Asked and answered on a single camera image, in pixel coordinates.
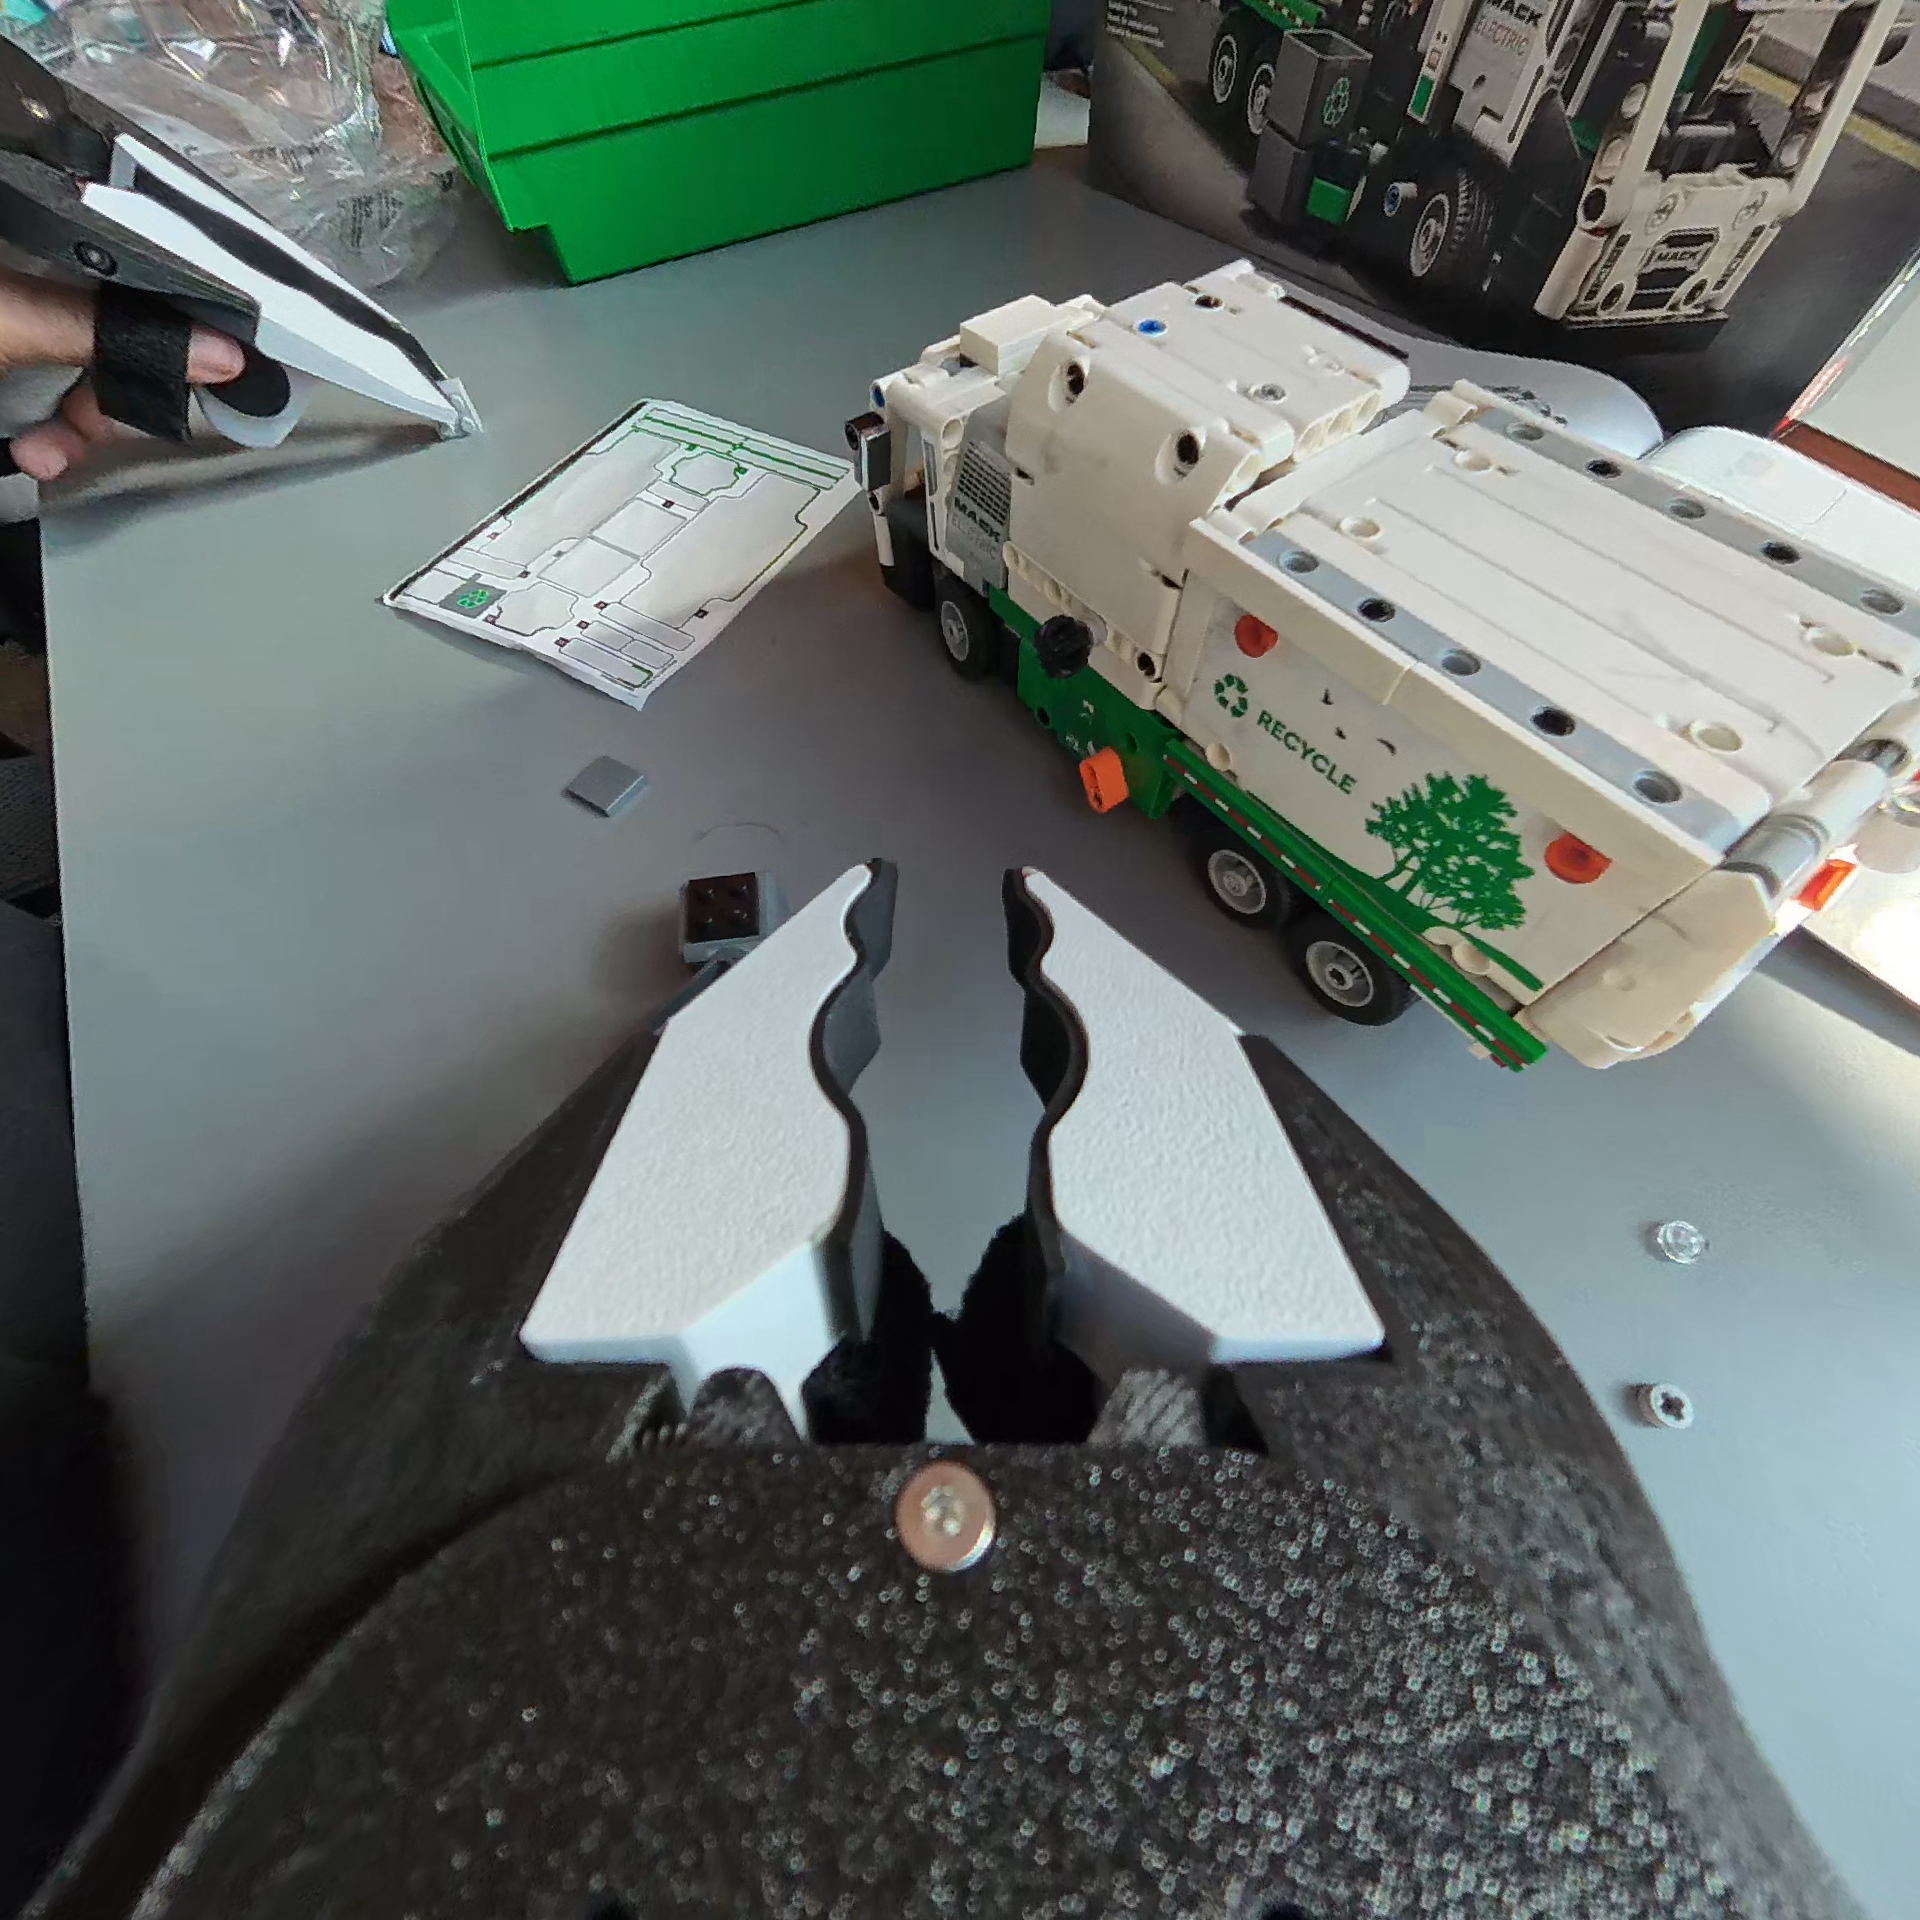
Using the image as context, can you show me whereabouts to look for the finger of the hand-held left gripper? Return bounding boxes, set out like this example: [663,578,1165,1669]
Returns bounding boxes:
[79,183,484,444]
[108,131,457,398]

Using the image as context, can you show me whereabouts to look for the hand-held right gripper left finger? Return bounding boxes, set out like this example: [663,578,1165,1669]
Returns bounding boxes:
[516,858,902,1444]

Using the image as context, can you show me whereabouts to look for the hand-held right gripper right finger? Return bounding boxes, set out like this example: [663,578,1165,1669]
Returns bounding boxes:
[1002,864,1389,1373]

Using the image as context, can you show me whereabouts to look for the grey lego bin recycle sticker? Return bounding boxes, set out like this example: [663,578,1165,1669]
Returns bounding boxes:
[679,865,787,970]

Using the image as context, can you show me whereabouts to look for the lego sticker sheet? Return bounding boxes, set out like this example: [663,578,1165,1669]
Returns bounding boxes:
[383,398,861,708]

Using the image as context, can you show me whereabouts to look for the white green lego garbage truck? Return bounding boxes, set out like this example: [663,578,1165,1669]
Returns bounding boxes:
[844,259,1920,1074]

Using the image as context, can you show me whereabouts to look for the lego instruction booklet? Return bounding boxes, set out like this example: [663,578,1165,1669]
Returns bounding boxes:
[1401,337,1666,457]

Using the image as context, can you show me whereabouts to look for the lego set box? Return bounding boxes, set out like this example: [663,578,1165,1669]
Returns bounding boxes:
[1086,0,1920,356]

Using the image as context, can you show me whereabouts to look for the person's left hand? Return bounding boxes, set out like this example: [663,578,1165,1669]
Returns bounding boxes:
[0,275,249,484]

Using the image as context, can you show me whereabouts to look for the crumpled clear plastic bag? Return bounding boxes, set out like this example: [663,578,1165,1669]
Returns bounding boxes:
[45,0,472,289]

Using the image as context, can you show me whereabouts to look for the stacked green plastic bins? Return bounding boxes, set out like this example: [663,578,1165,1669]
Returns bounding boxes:
[387,0,1057,285]

